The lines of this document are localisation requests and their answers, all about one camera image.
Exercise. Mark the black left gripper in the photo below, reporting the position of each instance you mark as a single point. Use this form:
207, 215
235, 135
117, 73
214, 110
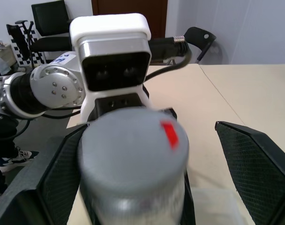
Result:
119, 102

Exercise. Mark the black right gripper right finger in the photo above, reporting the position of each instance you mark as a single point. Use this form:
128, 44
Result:
257, 173

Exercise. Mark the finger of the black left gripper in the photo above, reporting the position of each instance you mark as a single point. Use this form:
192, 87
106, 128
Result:
189, 206

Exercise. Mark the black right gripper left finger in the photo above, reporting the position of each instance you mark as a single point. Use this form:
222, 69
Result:
27, 201

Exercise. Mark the grey cylindrical can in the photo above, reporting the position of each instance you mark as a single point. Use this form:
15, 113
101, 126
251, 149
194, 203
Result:
130, 154

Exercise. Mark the clear plastic box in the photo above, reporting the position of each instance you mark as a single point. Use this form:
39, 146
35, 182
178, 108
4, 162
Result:
215, 206

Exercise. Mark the white and navy sneaker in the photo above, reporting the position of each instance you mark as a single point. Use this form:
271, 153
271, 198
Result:
16, 159

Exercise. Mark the black white checkerboard panel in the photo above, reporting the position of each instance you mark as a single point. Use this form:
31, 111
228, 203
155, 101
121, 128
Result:
38, 59

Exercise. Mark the brown wooden door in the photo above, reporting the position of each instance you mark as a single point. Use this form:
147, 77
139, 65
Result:
130, 7

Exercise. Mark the black mesh office chair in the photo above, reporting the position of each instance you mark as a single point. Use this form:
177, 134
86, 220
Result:
51, 25

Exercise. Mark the black folding chair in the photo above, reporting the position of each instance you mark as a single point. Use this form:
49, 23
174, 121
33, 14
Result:
201, 38

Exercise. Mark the black coat stand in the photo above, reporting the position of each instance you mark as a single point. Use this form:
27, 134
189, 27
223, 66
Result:
18, 39

